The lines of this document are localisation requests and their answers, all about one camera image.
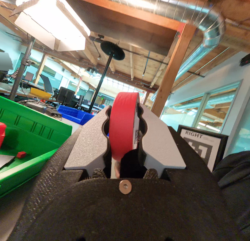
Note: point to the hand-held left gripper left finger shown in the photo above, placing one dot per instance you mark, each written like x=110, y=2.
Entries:
x=86, y=147

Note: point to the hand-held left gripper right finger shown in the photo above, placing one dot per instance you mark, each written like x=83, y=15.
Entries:
x=164, y=147

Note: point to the red tape roll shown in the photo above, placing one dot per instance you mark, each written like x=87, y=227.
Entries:
x=121, y=127

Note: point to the green plastic bin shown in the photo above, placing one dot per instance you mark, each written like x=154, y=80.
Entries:
x=29, y=127

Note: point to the person's right forearm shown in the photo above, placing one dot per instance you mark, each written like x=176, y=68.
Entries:
x=234, y=170

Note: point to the blue plastic bin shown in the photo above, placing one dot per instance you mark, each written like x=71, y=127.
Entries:
x=74, y=114

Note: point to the black hub box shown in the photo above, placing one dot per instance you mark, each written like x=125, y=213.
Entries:
x=53, y=113

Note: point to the black framed marker sign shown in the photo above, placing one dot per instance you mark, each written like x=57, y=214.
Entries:
x=215, y=147

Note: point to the black computer monitor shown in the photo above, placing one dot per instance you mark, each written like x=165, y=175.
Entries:
x=65, y=95

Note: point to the grey power unit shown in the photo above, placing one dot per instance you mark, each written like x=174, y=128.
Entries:
x=36, y=106

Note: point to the small red block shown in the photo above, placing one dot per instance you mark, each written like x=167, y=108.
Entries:
x=21, y=154

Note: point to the yellow plastic bin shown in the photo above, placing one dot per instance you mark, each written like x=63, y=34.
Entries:
x=40, y=92

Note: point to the dark slanted board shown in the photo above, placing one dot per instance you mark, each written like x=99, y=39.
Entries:
x=47, y=84

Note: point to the black mat sheet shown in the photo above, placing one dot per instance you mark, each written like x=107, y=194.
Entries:
x=5, y=160

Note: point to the red plastic cap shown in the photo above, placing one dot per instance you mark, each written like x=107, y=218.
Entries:
x=2, y=133

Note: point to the grey light stand pole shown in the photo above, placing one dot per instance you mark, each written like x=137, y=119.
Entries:
x=21, y=69

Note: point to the black floor lamp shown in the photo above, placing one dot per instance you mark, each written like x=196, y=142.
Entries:
x=113, y=49

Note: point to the white studio light panel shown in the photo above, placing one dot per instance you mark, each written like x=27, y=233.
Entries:
x=54, y=24

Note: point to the wooden post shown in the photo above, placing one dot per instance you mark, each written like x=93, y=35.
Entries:
x=171, y=75

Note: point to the silver air duct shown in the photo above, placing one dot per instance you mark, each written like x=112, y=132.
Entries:
x=175, y=5

